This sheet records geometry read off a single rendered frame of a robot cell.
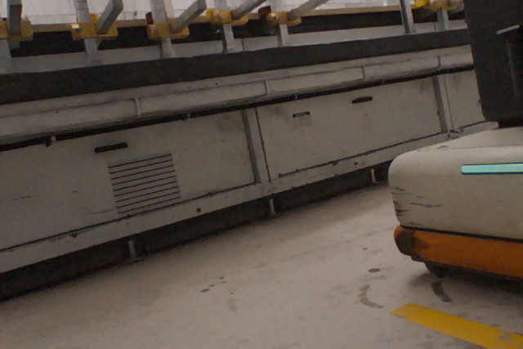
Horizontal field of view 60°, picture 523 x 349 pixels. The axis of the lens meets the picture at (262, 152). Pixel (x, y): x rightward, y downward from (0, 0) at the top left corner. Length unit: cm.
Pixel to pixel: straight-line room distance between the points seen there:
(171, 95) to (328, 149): 91
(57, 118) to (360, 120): 147
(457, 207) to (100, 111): 112
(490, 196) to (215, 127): 129
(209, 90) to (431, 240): 101
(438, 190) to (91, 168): 125
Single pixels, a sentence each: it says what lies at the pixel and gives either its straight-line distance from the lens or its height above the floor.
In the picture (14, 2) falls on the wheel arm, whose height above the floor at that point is 82.
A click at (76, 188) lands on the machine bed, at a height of 32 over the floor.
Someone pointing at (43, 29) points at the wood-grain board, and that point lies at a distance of 179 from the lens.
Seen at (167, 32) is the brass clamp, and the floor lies 79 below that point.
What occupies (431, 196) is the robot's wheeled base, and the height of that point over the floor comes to 20.
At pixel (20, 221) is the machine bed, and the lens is 178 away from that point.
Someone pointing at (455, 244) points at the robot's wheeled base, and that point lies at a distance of 97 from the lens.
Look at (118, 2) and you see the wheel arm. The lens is 137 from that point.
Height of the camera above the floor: 40
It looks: 3 degrees down
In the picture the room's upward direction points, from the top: 11 degrees counter-clockwise
